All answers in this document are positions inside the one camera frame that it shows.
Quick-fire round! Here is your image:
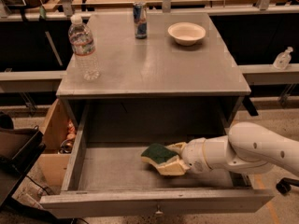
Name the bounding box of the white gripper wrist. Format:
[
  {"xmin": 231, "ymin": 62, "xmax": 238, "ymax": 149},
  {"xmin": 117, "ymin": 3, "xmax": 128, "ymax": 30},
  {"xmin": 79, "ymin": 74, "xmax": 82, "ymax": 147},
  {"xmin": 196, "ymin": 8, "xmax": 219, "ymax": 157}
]
[{"xmin": 156, "ymin": 138, "xmax": 207, "ymax": 176}]

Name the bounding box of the green and yellow sponge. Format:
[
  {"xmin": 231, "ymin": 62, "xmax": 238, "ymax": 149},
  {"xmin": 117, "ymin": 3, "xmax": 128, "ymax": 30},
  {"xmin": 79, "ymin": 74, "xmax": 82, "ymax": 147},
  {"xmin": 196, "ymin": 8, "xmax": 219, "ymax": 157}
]
[{"xmin": 141, "ymin": 143, "xmax": 178, "ymax": 170}]

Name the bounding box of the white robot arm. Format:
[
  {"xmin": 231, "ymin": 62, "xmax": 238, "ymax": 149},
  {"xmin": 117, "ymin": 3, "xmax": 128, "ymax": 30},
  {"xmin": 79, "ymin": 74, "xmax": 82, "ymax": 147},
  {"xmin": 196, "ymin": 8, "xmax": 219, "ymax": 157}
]
[{"xmin": 157, "ymin": 122, "xmax": 299, "ymax": 175}]

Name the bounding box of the small drawer key knob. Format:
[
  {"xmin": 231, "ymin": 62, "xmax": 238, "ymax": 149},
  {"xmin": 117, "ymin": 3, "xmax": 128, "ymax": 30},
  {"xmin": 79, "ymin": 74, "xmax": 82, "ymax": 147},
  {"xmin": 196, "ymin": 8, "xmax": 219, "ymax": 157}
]
[{"xmin": 155, "ymin": 205, "xmax": 164, "ymax": 216}]

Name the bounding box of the open grey top drawer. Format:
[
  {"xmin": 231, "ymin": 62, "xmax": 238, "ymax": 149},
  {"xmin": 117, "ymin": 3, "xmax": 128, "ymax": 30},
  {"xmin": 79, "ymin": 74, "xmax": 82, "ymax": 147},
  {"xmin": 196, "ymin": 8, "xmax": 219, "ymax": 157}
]
[{"xmin": 41, "ymin": 102, "xmax": 273, "ymax": 218}]

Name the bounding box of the grey cabinet with top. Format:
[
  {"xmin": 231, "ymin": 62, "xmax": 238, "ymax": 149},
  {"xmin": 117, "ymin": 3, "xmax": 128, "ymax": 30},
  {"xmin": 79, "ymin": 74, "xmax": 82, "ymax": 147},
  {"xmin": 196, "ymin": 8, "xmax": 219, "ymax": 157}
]
[{"xmin": 55, "ymin": 11, "xmax": 252, "ymax": 133}]

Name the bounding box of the black chair caster wheel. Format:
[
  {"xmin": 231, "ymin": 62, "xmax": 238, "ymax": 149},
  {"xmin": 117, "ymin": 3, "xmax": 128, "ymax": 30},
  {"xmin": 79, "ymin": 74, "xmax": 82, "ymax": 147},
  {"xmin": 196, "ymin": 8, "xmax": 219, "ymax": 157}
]
[{"xmin": 276, "ymin": 177, "xmax": 299, "ymax": 195}]

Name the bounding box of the wooden box on floor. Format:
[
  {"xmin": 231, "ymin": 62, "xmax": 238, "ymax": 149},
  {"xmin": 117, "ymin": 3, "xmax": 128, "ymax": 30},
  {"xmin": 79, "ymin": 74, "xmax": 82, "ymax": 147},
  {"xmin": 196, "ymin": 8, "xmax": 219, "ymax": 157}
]
[{"xmin": 38, "ymin": 99, "xmax": 76, "ymax": 186}]

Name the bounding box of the white bowl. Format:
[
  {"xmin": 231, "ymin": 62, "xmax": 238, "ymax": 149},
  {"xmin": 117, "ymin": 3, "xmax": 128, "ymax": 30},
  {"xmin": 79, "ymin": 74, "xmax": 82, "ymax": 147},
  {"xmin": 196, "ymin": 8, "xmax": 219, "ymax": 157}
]
[{"xmin": 168, "ymin": 22, "xmax": 206, "ymax": 46}]

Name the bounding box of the clear soap dispenser bottle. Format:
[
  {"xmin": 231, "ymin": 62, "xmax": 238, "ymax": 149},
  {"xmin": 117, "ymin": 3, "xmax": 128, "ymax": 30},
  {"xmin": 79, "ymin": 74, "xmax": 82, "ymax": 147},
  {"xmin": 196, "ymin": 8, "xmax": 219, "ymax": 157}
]
[{"xmin": 273, "ymin": 47, "xmax": 293, "ymax": 70}]

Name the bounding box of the blue energy drink can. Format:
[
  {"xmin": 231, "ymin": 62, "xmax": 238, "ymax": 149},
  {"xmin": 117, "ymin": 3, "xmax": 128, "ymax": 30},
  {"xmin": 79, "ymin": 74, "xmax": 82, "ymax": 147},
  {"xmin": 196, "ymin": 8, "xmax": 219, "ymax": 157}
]
[{"xmin": 133, "ymin": 2, "xmax": 147, "ymax": 39}]

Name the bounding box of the clear plastic water bottle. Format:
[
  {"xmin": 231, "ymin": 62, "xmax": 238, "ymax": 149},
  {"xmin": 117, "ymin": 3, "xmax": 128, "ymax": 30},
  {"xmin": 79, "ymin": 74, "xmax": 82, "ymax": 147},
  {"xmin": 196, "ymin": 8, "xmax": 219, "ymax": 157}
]
[{"xmin": 68, "ymin": 14, "xmax": 100, "ymax": 81}]

